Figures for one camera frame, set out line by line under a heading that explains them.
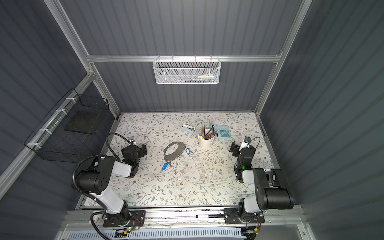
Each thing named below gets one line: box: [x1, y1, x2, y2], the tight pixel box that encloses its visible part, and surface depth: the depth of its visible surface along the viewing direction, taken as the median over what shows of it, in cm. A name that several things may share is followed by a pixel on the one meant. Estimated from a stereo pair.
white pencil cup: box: [198, 129, 215, 149], surface depth 98 cm
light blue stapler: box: [181, 124, 196, 134], surface depth 111 cm
